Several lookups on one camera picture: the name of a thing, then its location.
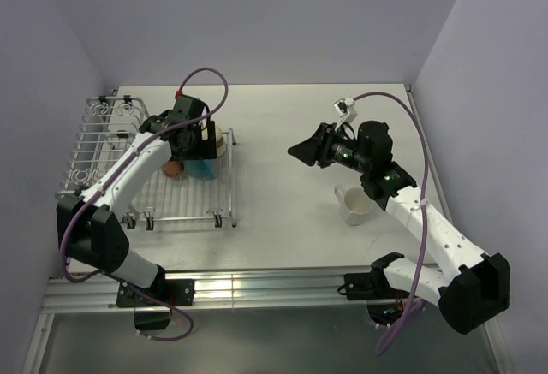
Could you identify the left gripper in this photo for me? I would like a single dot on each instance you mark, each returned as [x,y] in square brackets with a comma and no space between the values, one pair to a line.
[205,150]

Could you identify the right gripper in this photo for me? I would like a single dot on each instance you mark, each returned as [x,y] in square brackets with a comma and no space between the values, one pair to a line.
[318,147]

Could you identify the steel cup brown base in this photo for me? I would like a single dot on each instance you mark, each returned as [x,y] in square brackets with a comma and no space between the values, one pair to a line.
[221,146]

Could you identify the blue mug with handle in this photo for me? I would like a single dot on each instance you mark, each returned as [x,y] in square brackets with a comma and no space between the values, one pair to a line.
[200,169]

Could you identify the pink mug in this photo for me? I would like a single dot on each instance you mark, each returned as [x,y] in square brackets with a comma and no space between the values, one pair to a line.
[173,170]

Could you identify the white mug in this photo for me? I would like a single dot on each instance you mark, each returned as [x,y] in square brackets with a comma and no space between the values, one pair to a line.
[354,205]

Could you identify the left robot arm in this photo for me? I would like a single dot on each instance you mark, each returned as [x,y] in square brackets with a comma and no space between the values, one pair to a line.
[89,224]

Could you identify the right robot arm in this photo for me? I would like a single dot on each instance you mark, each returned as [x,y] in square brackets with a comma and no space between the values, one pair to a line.
[469,287]

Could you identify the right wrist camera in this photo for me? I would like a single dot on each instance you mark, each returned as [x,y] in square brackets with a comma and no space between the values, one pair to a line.
[345,110]

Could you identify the metal wire dish rack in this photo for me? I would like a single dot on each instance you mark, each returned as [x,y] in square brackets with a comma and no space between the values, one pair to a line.
[191,182]

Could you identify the aluminium rail frame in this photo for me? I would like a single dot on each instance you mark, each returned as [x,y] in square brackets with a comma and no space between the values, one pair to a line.
[289,248]

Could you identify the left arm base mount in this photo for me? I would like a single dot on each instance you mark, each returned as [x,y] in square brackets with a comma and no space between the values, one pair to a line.
[154,312]

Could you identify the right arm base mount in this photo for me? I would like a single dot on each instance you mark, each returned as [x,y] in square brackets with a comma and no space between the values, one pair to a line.
[385,305]

